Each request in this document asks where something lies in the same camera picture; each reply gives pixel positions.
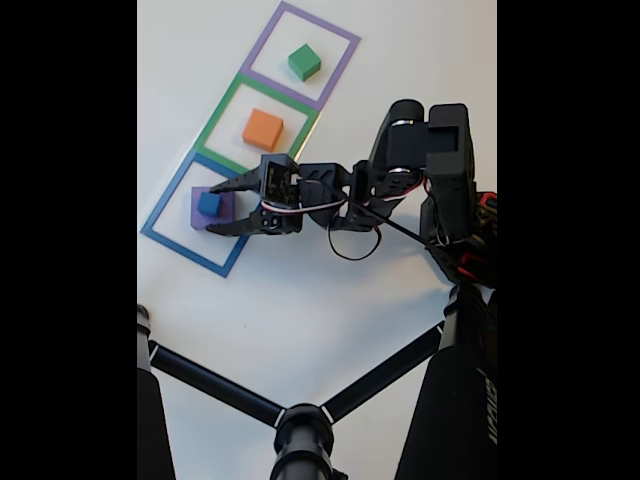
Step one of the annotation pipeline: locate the red black table clamp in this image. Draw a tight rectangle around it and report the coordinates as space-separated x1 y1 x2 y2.
457 252 494 282

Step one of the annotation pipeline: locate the black camera tripod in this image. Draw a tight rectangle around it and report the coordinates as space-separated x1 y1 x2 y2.
137 282 498 480

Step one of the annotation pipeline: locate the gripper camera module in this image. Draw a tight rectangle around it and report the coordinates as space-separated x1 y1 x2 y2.
258 153 304 209

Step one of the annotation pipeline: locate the purple block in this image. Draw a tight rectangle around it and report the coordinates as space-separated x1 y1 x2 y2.
190 185 236 232

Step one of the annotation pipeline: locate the black cable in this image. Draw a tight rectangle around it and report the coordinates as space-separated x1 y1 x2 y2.
327 197 436 261

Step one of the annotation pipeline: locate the orange block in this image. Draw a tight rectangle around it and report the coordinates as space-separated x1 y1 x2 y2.
241 108 285 154

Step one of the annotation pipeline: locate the green square frame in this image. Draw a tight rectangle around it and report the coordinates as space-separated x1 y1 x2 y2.
192 71 321 174

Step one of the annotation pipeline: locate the small blue cube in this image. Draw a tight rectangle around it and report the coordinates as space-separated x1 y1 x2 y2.
197 192 223 218

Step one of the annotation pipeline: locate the blue square frame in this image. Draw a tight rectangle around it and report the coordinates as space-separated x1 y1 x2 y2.
139 151 261 280

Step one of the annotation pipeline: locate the purple square frame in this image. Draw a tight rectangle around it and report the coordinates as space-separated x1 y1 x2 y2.
239 0 362 112

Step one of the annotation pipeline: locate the green cube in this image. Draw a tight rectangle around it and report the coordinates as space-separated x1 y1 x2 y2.
287 43 322 82

